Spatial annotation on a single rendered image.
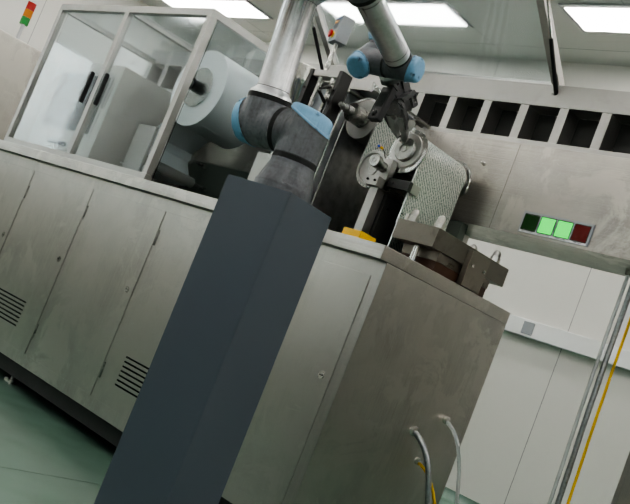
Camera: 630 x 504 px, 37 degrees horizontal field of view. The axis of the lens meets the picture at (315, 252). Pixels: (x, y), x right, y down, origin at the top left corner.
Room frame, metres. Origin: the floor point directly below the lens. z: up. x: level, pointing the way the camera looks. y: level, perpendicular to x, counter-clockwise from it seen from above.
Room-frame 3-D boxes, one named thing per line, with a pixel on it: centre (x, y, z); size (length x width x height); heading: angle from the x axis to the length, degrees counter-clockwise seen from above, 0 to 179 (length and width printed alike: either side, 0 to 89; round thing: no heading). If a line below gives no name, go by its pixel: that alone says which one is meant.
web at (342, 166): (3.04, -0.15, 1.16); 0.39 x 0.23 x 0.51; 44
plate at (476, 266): (2.79, -0.47, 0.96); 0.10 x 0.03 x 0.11; 134
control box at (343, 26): (3.28, 0.21, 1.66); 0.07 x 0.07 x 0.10; 21
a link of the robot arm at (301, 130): (2.29, 0.14, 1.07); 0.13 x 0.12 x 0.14; 58
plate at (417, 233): (2.85, -0.39, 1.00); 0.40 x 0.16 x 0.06; 134
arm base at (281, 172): (2.29, 0.13, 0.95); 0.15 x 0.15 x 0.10
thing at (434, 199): (2.90, -0.28, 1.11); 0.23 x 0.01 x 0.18; 134
